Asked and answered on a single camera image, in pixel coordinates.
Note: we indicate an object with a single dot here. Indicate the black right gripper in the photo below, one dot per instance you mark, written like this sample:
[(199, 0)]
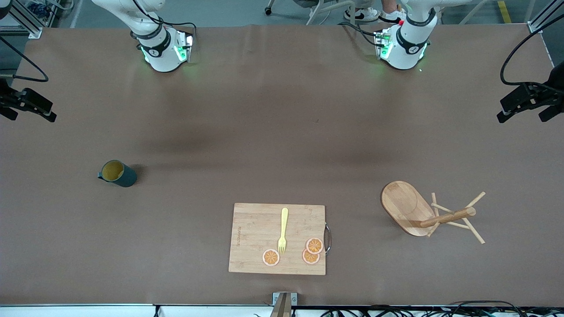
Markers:
[(5, 97)]

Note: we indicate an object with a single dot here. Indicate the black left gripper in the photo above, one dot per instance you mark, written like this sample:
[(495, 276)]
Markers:
[(547, 93)]

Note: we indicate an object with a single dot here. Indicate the dark teal mug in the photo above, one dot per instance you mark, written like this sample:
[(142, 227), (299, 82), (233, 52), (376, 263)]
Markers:
[(125, 178)]

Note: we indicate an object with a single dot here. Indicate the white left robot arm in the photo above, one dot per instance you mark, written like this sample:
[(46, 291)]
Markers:
[(405, 48)]

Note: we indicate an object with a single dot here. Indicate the wooden mug tree rack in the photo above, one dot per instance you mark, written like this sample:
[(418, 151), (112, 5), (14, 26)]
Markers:
[(403, 204)]

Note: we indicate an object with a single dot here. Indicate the white black sneaker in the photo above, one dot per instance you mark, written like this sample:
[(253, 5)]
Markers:
[(390, 17), (363, 15)]

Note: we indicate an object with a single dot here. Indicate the bare person ankle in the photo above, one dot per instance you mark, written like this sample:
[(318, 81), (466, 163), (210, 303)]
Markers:
[(390, 3)]

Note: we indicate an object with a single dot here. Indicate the orange slice toy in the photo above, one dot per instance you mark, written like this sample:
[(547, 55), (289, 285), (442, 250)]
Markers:
[(308, 259), (314, 245), (271, 257)]

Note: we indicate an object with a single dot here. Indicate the office chair base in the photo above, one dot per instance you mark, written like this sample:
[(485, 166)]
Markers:
[(267, 10)]

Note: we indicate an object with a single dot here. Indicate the bamboo cutting board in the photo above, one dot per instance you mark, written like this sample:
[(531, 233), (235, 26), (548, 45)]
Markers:
[(255, 237)]

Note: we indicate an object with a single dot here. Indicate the yellow plastic fork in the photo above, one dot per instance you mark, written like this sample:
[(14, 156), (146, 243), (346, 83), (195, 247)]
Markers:
[(284, 220)]

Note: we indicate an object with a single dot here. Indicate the aluminium frame post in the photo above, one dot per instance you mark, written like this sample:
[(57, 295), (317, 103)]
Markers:
[(26, 24), (535, 26)]

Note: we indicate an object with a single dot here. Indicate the white table edge rail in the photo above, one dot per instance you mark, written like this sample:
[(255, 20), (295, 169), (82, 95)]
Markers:
[(88, 311)]

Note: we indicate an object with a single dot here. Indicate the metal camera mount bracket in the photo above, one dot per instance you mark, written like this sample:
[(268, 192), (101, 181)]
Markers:
[(294, 298)]

